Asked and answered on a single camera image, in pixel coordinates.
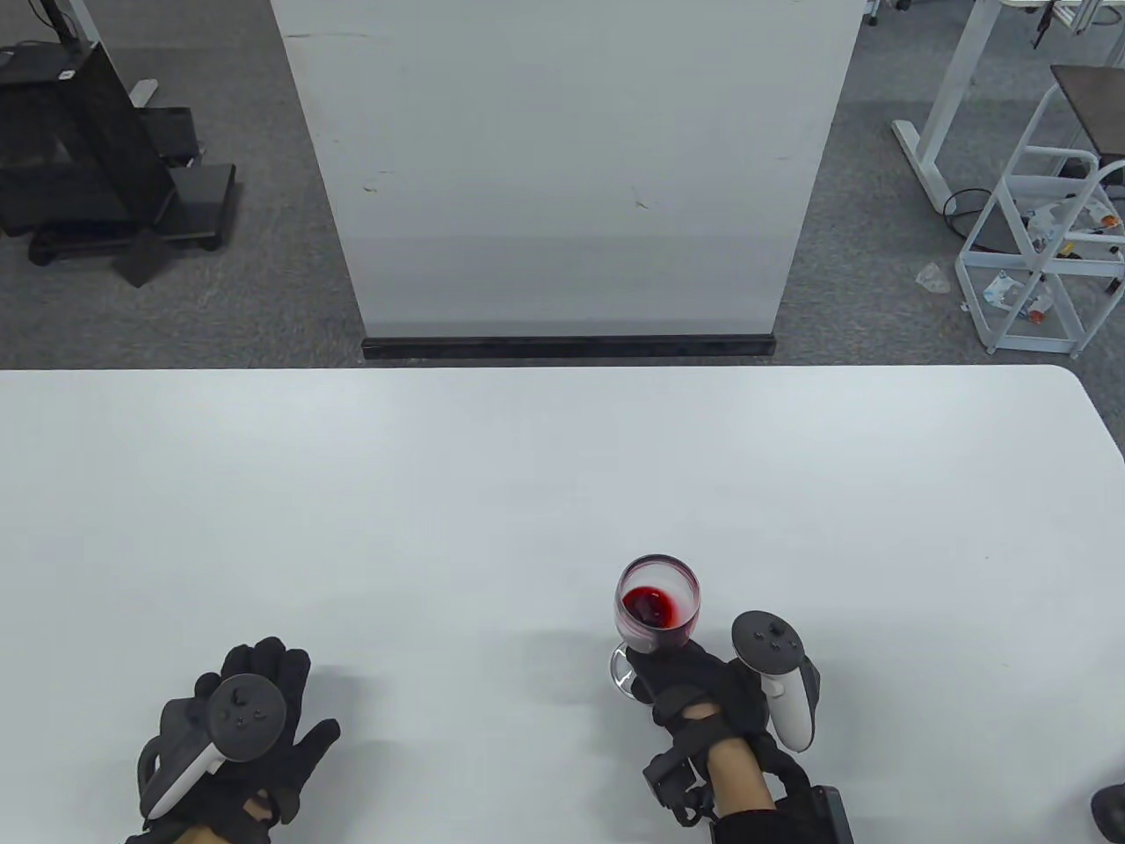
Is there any person's right hand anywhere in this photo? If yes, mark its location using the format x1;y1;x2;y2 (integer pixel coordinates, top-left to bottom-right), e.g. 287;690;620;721
626;640;805;775

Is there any person's left hand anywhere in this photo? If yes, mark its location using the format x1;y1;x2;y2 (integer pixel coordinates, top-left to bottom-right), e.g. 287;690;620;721
125;637;341;844

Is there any grey white hand controller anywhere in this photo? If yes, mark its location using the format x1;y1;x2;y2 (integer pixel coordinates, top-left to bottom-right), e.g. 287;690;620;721
138;674;287;820
732;610;823;754

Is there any clear wine glass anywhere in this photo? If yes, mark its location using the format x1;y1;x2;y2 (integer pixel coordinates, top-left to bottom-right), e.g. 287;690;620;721
610;554;702;702

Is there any person's right forearm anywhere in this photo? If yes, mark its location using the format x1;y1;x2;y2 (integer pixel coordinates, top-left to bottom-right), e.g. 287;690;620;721
706;737;836;844

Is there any white table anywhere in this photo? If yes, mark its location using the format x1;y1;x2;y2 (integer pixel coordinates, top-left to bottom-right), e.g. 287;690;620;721
0;365;1125;844

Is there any black board base bar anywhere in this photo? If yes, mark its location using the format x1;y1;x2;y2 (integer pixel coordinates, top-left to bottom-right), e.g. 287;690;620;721
360;332;776;361

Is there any black shoe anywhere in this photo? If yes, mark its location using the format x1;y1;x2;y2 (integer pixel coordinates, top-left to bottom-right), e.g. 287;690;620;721
1090;782;1125;840

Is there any black square floor piece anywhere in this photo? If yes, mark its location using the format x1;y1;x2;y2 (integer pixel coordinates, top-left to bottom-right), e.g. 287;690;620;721
112;233;172;288

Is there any crumpled litter with orange cap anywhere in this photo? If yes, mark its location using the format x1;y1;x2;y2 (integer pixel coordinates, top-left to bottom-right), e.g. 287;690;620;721
983;271;1056;324

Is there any white partition board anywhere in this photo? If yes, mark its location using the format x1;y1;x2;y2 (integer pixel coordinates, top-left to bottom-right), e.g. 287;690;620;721
268;0;867;339

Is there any black equipment cart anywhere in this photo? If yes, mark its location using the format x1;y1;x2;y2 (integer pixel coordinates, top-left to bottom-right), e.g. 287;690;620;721
0;40;238;266

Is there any crumpled white litter pile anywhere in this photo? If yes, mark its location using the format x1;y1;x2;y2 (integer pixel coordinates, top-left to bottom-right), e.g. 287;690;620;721
1020;198;1124;258

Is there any white stand leg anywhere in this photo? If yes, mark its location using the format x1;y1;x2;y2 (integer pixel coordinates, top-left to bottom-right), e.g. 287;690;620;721
69;0;160;108

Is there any brown desktop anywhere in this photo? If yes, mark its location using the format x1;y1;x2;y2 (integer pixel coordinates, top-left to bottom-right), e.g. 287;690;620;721
1050;63;1125;164

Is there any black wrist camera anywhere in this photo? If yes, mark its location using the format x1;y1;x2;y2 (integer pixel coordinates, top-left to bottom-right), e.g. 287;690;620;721
642;752;715;829

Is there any black wrist strap module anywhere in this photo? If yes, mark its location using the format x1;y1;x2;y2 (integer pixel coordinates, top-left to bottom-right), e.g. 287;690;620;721
809;785;853;844

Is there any white wire rack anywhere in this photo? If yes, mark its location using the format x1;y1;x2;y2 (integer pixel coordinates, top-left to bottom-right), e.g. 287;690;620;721
955;84;1125;357

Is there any black floor cable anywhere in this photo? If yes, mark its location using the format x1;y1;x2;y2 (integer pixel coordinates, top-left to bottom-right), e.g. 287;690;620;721
942;187;998;256

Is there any white desk leg frame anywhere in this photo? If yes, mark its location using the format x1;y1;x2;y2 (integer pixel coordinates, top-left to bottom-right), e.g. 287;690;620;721
892;0;1012;212

